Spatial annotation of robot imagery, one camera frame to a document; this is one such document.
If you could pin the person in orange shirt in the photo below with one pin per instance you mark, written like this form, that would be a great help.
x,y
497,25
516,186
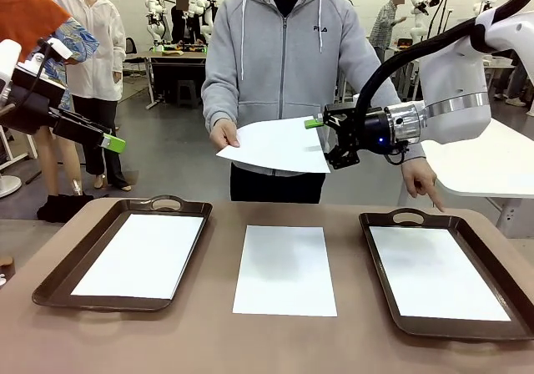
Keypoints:
x,y
25,15

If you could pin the white A4 paper sheet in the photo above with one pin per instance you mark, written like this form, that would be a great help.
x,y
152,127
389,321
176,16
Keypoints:
x,y
275,144
283,274
133,257
434,274

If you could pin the person in grey hoodie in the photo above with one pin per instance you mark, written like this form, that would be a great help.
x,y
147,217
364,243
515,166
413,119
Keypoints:
x,y
283,57

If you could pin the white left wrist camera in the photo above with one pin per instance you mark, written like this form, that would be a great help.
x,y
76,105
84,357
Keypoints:
x,y
62,48

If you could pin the large brown table mat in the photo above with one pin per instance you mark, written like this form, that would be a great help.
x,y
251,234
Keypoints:
x,y
267,349

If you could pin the person's left hand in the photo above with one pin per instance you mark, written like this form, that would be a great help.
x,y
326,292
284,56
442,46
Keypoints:
x,y
419,178

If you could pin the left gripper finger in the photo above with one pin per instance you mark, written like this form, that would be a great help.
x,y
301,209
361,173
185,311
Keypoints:
x,y
83,124
83,136

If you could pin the black stool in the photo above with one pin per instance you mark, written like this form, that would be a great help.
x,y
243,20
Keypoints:
x,y
187,92

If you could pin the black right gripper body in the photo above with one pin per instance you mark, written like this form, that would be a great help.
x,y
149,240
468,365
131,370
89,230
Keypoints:
x,y
373,127

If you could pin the person's right hand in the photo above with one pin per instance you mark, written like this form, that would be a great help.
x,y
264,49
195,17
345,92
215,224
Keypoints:
x,y
223,134

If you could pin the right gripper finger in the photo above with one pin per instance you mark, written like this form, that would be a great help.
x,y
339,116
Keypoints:
x,y
344,157
313,123

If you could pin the person in white coat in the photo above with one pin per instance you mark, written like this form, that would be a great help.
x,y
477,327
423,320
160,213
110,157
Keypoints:
x,y
96,36

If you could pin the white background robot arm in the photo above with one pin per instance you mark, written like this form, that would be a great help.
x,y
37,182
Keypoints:
x,y
155,25
206,19
418,27

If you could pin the grey background desk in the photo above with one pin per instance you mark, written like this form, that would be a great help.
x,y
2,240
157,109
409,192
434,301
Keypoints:
x,y
179,63

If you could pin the right forearm grey sleeve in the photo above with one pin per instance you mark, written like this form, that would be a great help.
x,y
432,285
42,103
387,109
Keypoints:
x,y
217,102

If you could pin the white round stand base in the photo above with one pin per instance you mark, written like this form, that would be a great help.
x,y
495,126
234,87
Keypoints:
x,y
8,188

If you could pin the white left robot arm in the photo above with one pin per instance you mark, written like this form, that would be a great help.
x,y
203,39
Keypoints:
x,y
8,65

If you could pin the brown plastic serving tray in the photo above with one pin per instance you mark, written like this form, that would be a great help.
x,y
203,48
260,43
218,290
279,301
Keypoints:
x,y
54,294
438,329

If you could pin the background person plaid shirt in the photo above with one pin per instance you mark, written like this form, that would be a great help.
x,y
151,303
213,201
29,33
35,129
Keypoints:
x,y
384,27

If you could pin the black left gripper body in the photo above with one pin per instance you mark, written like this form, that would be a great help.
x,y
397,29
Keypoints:
x,y
33,102

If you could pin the background person black clothes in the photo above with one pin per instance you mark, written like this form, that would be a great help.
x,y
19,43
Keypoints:
x,y
181,23

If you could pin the white table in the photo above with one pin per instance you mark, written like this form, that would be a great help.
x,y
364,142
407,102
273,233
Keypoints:
x,y
480,169

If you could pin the black bag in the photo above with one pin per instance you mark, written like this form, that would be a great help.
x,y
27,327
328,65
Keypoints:
x,y
62,209

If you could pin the black office chair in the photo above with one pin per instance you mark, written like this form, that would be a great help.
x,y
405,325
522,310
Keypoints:
x,y
131,46

